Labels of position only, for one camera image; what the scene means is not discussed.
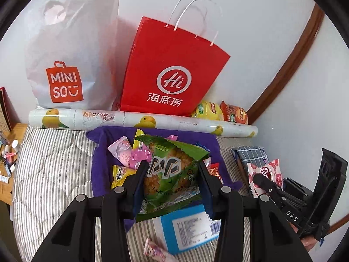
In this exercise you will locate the light pink snack packet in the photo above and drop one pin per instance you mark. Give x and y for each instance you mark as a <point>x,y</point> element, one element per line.
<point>120,150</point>

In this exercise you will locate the person's right hand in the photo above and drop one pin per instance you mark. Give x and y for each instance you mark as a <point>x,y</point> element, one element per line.
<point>310,244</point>

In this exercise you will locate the fruit-print wrap roll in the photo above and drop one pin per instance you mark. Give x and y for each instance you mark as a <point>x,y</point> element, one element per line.
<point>109,118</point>

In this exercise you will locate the striped bed mattress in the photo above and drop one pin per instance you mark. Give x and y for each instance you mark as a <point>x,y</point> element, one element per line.
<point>54,169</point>

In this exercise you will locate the brown wooden door trim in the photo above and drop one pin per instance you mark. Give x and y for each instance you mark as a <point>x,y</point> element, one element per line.
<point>294,60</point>

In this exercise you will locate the yellow snack packet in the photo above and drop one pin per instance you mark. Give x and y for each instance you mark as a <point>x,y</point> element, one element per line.
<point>121,174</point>

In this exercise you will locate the wooden desk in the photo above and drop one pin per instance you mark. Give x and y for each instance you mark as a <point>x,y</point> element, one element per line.
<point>19,131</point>

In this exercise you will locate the white plastic shopping bag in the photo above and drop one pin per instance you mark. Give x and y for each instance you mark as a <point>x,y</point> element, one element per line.
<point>68,46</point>

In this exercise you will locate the green snack packet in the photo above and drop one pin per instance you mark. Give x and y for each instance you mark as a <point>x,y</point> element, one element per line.
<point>169,174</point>

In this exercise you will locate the blue tissue pack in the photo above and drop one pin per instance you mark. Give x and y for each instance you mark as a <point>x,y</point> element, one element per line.
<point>188,229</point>

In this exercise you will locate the white cosmetic bottle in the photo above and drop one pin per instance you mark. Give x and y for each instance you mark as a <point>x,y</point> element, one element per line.
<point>14,145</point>

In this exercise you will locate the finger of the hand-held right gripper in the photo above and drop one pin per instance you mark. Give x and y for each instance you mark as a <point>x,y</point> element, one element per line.
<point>268,187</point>

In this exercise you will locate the pink dotted snack packet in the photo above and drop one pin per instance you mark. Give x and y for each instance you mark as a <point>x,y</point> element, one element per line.
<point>155,251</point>

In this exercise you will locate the grey checked cloth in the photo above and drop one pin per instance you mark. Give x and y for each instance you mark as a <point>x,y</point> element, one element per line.
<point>252,155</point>

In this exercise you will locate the dark red box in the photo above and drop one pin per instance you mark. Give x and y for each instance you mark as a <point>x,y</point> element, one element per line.
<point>6,106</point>

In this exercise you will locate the white strawberry-print snack packet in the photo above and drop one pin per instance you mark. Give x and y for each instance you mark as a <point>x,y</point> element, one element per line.
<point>270,170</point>

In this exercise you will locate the orange snack packet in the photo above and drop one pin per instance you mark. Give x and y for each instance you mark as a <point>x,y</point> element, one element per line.
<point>235,113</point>

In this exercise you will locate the red gold-print snack packet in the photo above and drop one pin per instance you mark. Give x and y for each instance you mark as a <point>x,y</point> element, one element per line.
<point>215,173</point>

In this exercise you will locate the purple fabric basket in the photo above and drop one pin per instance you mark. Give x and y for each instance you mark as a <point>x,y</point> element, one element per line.
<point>101,155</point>

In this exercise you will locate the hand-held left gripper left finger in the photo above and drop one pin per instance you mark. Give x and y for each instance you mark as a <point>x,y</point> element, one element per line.
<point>139,193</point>

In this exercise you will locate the bright pink snack packet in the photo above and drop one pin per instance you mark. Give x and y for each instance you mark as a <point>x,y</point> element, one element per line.
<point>139,157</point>

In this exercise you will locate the yellow lemon-print snack bag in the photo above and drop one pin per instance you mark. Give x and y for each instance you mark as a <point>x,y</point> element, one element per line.
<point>208,110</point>

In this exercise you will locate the red paper bag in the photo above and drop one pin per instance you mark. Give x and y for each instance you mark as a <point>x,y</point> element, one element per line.
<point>163,60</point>

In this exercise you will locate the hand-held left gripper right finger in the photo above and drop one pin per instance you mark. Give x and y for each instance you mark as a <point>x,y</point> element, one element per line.
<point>205,193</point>

